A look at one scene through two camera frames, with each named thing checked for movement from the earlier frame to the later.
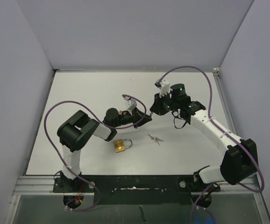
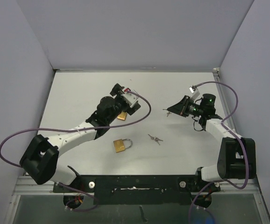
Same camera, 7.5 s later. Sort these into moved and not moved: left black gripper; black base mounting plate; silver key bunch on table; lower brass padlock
Moved: left black gripper
Not moved: lower brass padlock; silver key bunch on table; black base mounting plate
